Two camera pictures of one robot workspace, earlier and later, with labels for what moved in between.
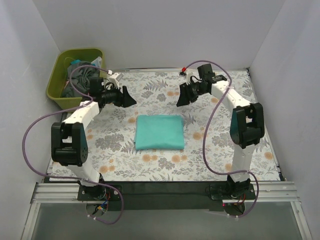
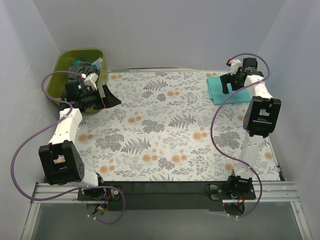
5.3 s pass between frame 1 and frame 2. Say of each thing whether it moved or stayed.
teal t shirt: moved
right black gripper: moved
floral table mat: stayed
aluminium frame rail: stayed
